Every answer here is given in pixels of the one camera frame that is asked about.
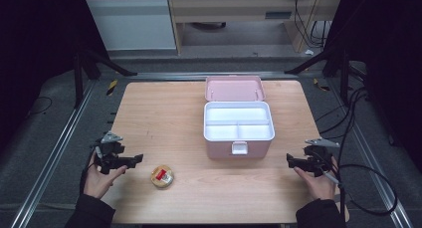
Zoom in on person's right hand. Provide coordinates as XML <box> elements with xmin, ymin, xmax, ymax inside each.
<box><xmin>293</xmin><ymin>155</ymin><xmax>338</xmax><ymax>201</ymax></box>

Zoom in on black cables under desk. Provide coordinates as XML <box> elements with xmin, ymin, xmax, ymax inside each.
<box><xmin>293</xmin><ymin>0</ymin><xmax>333</xmax><ymax>50</ymax></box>

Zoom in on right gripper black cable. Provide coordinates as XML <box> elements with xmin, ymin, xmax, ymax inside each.
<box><xmin>319</xmin><ymin>163</ymin><xmax>398</xmax><ymax>217</ymax></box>

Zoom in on yellow black tape strip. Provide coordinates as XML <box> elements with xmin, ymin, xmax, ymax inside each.
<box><xmin>105</xmin><ymin>79</ymin><xmax>119</xmax><ymax>97</ymax></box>
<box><xmin>313</xmin><ymin>77</ymin><xmax>331</xmax><ymax>93</ymax></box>

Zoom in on thin black floor cable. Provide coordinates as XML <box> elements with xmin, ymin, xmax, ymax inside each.
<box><xmin>25</xmin><ymin>96</ymin><xmax>54</xmax><ymax>118</ymax></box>

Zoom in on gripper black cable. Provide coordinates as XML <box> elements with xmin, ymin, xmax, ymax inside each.
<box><xmin>79</xmin><ymin>146</ymin><xmax>99</xmax><ymax>196</ymax></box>
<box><xmin>319</xmin><ymin>163</ymin><xmax>398</xmax><ymax>217</ymax></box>

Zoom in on person's left hand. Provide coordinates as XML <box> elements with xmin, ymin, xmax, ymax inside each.
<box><xmin>83</xmin><ymin>151</ymin><xmax>128</xmax><ymax>200</ymax></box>

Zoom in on bundle of black floor cables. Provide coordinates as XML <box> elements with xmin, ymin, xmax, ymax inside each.
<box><xmin>314</xmin><ymin>86</ymin><xmax>371</xmax><ymax>141</ymax></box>

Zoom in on black metal stand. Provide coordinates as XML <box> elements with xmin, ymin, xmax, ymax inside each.
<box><xmin>284</xmin><ymin>48</ymin><xmax>367</xmax><ymax>107</ymax></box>
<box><xmin>73</xmin><ymin>48</ymin><xmax>139</xmax><ymax>110</ymax></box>

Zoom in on white cabinet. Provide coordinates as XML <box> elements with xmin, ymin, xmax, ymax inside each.
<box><xmin>85</xmin><ymin>0</ymin><xmax>177</xmax><ymax>52</ymax></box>

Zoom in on pink storage box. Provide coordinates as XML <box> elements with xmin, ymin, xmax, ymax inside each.
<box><xmin>202</xmin><ymin>75</ymin><xmax>276</xmax><ymax>160</ymax></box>

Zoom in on white divided tray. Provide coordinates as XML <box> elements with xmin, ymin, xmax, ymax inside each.
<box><xmin>203</xmin><ymin>102</ymin><xmax>276</xmax><ymax>142</ymax></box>

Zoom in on light wooden desk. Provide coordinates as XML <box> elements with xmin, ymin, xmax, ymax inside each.
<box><xmin>167</xmin><ymin>0</ymin><xmax>343</xmax><ymax>55</ymax></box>

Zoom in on dark curtain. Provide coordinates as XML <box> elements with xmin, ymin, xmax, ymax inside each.
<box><xmin>0</xmin><ymin>0</ymin><xmax>110</xmax><ymax>149</ymax></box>
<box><xmin>322</xmin><ymin>0</ymin><xmax>422</xmax><ymax>172</ymax></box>

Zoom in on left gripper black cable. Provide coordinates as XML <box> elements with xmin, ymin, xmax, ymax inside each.
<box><xmin>79</xmin><ymin>146</ymin><xmax>99</xmax><ymax>196</ymax></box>

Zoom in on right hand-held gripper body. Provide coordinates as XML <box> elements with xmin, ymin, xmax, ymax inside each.
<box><xmin>301</xmin><ymin>137</ymin><xmax>341</xmax><ymax>178</ymax></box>

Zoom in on aluminium floor rail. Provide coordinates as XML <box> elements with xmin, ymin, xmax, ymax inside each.
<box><xmin>130</xmin><ymin>71</ymin><xmax>302</xmax><ymax>82</ymax></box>
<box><xmin>9</xmin><ymin>80</ymin><xmax>98</xmax><ymax>228</ymax></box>
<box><xmin>326</xmin><ymin>78</ymin><xmax>414</xmax><ymax>228</ymax></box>

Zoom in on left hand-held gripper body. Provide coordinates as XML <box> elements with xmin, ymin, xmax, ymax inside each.
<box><xmin>94</xmin><ymin>131</ymin><xmax>138</xmax><ymax>175</ymax></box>

